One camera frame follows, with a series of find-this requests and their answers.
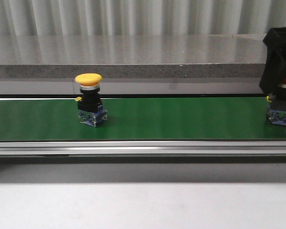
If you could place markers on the grey granite counter ledge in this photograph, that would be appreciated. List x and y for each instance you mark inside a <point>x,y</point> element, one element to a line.
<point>160,64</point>

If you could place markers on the red mushroom push button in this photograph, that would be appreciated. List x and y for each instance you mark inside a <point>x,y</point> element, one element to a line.
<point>276,111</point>

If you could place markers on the green conveyor belt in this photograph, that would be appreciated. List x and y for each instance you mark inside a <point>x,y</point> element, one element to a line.
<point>141,126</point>

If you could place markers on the black fabric covered gripper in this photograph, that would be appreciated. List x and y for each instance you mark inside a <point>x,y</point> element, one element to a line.
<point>275,67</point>

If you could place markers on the white pleated curtain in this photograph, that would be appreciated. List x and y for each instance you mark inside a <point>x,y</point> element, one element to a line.
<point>140,17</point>

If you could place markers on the yellow mushroom push button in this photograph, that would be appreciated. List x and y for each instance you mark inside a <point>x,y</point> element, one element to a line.
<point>90,108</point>

